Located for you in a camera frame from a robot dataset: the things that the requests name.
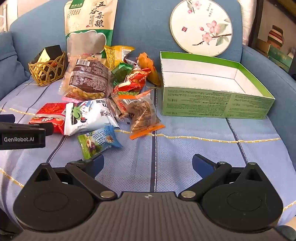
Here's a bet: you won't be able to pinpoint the small blue green snack packet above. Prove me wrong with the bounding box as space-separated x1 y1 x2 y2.
77 125 123 160

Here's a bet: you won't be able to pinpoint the twisted snack bag brown label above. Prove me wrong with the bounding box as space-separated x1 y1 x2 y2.
60 58 111 101

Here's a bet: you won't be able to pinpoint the woven wicker basket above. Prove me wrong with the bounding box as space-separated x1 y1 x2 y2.
28 51 67 87

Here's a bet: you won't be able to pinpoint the red chili snack packet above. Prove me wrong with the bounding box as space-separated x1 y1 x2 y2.
28 103 67 135

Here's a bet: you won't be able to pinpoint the pink packet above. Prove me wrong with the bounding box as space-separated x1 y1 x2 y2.
62 95 82 103

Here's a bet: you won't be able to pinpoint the blue cushion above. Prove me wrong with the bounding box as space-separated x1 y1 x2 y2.
0 31 31 100

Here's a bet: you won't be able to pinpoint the dark brown candy packet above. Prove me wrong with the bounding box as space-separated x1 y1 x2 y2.
124 57 140 70

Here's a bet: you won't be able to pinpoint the white blue snack packet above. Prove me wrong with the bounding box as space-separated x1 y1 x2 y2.
63 98 121 136

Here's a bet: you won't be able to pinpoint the clear packet orange edges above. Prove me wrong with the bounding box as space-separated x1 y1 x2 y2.
113 89 166 141

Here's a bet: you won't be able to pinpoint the small black box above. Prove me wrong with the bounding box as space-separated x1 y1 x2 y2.
38 45 63 63

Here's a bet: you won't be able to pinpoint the striped light blue blanket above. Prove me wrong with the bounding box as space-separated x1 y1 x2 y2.
0 76 296 232

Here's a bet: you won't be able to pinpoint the dark shelf frame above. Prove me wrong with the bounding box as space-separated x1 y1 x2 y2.
251 0 264 47

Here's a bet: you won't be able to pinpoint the beige square biscuit packet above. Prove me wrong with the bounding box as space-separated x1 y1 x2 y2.
80 53 102 61

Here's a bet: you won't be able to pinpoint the red snack packet white label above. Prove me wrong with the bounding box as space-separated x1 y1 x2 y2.
113 68 151 93

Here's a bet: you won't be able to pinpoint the orange snack packet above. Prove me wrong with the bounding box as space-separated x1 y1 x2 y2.
138 53 161 87

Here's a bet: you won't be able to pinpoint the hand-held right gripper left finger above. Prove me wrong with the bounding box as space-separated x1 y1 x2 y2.
34 153 117 201

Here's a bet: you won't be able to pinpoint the round floral fan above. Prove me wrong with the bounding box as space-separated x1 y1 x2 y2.
169 0 233 57

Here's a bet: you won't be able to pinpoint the gold triangular packet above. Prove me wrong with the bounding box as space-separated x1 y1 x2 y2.
38 50 51 63

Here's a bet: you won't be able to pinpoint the striped vase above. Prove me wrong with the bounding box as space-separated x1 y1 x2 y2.
268 25 284 49

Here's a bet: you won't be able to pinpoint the green cardboard box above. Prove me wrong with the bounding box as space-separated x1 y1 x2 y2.
160 51 275 120

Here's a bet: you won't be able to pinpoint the blue sofa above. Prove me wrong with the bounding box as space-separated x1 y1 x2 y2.
0 0 296 163

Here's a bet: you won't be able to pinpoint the yellow snack packet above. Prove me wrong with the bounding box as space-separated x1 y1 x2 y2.
104 45 135 70

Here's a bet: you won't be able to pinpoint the green boxes on shelf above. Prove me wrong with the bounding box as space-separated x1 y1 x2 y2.
268 44 293 72

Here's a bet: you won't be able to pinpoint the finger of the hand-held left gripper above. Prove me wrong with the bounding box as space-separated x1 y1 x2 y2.
28 123 55 135
0 114 16 124

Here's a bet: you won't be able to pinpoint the white textured cloth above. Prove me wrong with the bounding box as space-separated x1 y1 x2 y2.
238 0 257 45

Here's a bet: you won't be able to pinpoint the large beige grain bag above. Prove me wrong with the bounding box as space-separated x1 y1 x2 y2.
64 0 118 63

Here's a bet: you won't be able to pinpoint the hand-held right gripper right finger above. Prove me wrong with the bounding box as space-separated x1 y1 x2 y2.
179 153 263 201

